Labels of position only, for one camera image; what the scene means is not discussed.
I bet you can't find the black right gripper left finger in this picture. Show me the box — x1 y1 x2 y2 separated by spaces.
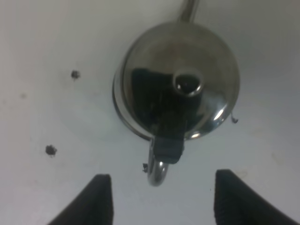
50 174 114 225

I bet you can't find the stainless steel teapot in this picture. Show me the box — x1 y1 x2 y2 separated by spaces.
112 0 240 187

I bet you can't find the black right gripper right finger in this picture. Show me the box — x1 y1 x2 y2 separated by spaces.
214 169 299 225

